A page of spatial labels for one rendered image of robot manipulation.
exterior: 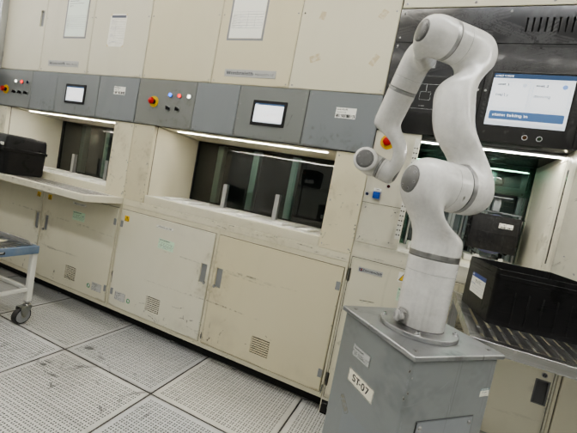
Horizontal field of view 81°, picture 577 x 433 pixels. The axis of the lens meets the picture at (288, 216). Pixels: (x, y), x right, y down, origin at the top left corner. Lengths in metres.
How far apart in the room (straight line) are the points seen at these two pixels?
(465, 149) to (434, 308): 0.39
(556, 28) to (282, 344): 1.81
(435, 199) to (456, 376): 0.39
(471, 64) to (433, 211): 0.41
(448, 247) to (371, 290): 0.84
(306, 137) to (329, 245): 0.55
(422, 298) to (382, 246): 0.80
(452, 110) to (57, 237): 2.60
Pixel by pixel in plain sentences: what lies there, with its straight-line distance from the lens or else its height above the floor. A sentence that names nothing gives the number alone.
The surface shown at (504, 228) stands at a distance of 1.97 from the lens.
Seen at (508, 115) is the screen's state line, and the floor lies 1.51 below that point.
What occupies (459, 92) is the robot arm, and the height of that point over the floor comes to 1.35.
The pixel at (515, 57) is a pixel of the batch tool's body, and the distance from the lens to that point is 1.78.
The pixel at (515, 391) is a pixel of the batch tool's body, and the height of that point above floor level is 0.42.
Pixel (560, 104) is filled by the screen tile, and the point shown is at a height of 1.57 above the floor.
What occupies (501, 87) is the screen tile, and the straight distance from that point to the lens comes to 1.73.
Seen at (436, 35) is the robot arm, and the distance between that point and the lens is 1.02.
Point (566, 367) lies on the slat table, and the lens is 1.11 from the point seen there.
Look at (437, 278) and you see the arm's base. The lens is 0.89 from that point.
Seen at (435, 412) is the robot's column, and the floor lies 0.63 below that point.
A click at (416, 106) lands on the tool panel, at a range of 1.70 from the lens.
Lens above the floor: 1.04
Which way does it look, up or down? 4 degrees down
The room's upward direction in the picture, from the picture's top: 11 degrees clockwise
